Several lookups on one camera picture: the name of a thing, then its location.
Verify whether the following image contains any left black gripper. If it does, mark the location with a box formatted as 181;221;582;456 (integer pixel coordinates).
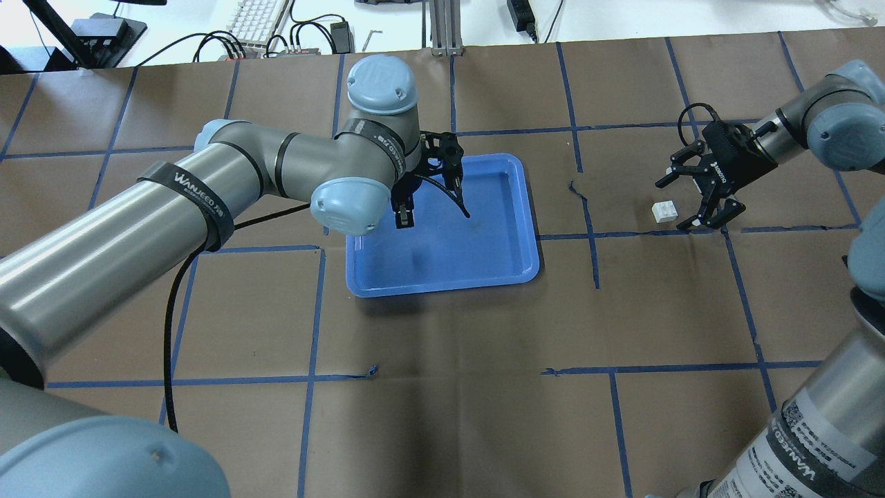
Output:
390;170;471;230

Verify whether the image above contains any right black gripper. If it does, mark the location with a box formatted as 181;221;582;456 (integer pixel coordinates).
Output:
655;120;778;231

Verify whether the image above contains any white block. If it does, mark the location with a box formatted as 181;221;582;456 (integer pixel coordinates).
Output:
651;201;679;224

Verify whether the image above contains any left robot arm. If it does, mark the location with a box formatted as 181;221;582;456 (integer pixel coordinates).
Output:
1;55;464;497

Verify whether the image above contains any blue plastic tray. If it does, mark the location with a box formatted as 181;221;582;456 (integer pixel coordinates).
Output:
346;154;541;297

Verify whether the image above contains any brown paper table mat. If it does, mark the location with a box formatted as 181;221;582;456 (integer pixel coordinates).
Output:
0;31;885;498

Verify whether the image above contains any black power adapter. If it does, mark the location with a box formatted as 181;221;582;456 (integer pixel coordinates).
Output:
329;20;354;54
505;0;537;38

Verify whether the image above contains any white keyboard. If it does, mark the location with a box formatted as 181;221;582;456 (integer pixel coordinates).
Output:
225;1;290;48

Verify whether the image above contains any black monitor stand base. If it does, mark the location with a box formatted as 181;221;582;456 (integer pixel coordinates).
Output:
71;12;147;68

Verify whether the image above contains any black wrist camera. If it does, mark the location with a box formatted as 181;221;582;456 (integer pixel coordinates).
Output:
418;131;464;194

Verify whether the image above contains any aluminium frame post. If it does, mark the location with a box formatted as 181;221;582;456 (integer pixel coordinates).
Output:
425;1;464;57

